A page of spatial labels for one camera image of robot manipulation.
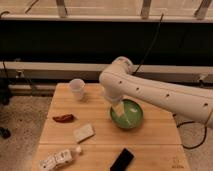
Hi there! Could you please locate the dark object on floor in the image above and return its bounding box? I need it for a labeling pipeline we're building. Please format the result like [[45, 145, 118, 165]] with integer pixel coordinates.
[[0, 127, 11, 139]]

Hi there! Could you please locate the black hanging cable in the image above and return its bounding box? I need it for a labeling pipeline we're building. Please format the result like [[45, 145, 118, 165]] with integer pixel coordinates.
[[131, 13, 164, 76]]

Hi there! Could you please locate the plastic bottle with label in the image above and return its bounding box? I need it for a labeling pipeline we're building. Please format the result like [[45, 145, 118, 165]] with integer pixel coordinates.
[[38, 146, 83, 171]]

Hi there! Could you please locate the red chili pepper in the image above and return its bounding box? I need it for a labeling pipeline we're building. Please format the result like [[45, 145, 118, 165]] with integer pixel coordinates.
[[53, 114, 74, 123]]

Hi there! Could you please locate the black rectangular remote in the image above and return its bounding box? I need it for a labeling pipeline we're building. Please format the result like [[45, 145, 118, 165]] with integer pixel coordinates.
[[110, 148, 134, 171]]

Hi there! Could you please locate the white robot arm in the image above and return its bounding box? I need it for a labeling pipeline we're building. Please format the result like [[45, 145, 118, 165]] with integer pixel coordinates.
[[99, 56, 213, 129]]

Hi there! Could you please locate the black cable on floor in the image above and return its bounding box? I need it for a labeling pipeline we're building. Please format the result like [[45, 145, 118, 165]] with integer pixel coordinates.
[[175, 113, 208, 150]]

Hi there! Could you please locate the green ceramic bowl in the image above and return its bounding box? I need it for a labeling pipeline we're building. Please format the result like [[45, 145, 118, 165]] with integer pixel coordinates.
[[109, 99, 143, 129]]

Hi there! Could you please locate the white sponge block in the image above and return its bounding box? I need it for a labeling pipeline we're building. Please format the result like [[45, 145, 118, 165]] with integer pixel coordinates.
[[73, 124, 95, 143]]

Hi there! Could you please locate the clear plastic cup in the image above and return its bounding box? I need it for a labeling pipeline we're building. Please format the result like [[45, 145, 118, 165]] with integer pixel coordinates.
[[69, 79, 85, 100]]

